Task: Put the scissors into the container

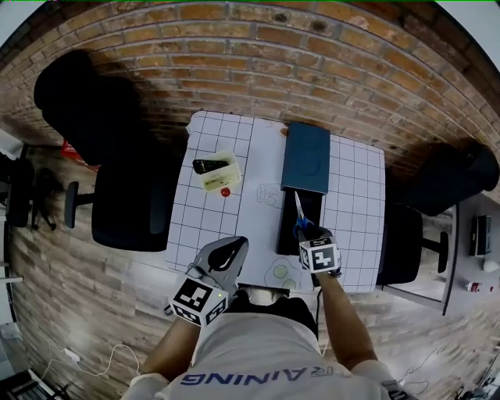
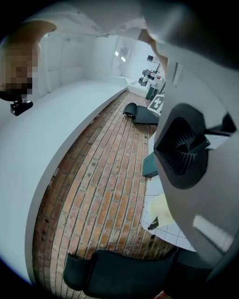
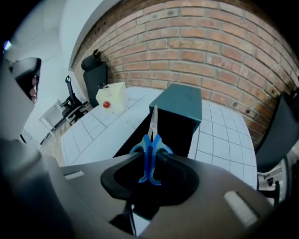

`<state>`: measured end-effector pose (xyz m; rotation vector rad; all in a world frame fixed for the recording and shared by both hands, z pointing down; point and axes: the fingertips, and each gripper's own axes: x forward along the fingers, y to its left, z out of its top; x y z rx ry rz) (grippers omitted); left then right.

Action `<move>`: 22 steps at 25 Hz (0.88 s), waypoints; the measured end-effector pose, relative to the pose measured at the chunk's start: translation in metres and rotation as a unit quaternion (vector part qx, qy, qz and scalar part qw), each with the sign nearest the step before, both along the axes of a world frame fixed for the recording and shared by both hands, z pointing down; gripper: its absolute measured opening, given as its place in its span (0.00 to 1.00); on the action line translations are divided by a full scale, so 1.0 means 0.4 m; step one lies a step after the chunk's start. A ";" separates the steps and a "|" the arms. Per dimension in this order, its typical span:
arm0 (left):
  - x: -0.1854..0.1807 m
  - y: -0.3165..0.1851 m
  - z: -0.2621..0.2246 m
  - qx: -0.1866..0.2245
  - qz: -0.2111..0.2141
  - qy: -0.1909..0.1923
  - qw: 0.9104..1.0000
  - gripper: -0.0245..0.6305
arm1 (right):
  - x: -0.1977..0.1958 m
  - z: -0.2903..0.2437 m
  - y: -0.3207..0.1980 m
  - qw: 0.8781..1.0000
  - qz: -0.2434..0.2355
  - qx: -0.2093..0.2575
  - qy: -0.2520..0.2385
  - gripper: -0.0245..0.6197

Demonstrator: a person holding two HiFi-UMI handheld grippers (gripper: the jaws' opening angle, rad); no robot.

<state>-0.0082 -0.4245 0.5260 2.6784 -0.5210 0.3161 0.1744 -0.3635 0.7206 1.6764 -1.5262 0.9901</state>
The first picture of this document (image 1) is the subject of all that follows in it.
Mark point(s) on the person's black trousers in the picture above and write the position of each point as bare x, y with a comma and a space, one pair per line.
281, 312

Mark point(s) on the person's light shoes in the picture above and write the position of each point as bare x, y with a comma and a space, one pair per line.
263, 295

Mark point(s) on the small red round object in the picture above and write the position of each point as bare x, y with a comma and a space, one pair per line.
225, 191

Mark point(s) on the grey side desk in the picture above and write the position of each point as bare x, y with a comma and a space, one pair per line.
472, 273

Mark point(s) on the red and white bottle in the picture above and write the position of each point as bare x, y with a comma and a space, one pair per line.
478, 287

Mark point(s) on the dark blue box lid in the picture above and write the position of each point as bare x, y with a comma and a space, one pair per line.
306, 158

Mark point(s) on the black device on desk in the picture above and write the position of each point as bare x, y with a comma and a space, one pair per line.
481, 235

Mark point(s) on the red flat object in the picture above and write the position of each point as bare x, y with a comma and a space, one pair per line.
74, 150

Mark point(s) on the person's white shirt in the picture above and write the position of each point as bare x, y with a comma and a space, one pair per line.
265, 363

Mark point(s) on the black chair base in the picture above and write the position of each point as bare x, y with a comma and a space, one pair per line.
27, 195

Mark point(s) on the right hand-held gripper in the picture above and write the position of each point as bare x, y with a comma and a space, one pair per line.
320, 256

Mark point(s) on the white power adapter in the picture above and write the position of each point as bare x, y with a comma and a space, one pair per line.
72, 354

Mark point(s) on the white grid mat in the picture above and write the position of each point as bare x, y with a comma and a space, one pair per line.
351, 218

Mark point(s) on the black remote control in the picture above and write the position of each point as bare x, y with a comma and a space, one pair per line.
209, 165

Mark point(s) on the person's right forearm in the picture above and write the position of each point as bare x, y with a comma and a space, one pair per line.
343, 320

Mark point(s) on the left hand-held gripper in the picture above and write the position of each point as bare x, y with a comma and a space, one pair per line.
218, 273

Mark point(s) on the person's left forearm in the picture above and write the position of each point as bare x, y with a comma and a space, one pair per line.
172, 343

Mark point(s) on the black office chair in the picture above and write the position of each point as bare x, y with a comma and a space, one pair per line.
117, 156
429, 195

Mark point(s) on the black box tray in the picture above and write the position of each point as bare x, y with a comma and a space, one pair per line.
291, 230

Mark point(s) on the translucent white plastic container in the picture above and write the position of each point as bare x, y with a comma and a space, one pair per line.
220, 173

